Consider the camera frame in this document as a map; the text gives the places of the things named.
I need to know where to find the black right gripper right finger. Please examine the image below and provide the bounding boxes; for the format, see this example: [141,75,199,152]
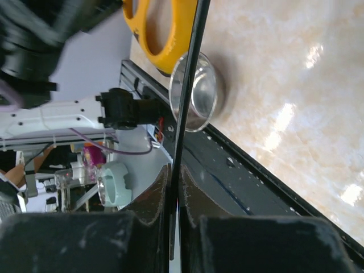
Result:
[179,166,239,272]

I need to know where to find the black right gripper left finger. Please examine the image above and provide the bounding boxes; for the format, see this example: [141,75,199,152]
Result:
[122,164,172,272]

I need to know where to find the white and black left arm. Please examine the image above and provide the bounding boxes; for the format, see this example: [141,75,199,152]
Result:
[1,1,162,139]

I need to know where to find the stainless steel pet bowl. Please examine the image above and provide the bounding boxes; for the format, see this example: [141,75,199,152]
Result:
[168,52,226,133]

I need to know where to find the yellow double pet bowl holder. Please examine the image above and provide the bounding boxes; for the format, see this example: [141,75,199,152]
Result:
[122,0,197,77]

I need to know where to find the mint green tape dispenser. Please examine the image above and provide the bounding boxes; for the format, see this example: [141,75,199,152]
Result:
[97,161,132,208]

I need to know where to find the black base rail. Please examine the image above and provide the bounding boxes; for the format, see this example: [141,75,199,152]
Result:
[120,60,363,272]

